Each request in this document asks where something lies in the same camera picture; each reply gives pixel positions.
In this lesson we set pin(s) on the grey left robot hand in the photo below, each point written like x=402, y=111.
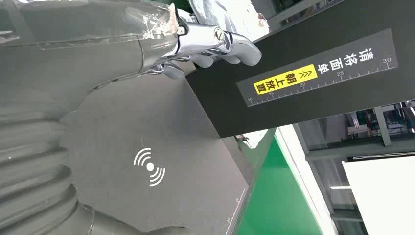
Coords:
x=81, y=48

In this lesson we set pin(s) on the black inbound scanner machine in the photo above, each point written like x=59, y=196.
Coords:
x=129, y=123

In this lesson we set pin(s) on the grey parcel bag red dot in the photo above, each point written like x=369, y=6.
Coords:
x=227, y=16

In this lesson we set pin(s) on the white parcel bag black lettering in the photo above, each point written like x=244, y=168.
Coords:
x=256, y=138

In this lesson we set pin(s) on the bright green conveyor belt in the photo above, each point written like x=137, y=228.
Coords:
x=282, y=201

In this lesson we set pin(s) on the dark green table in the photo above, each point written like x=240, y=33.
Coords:
x=256, y=162

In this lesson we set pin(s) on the yellow and grey ruler label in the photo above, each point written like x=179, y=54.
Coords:
x=324, y=68

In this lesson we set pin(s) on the white board panel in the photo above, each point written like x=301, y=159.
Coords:
x=382, y=194

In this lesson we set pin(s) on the pale conveyor side rail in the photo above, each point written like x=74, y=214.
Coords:
x=308, y=181

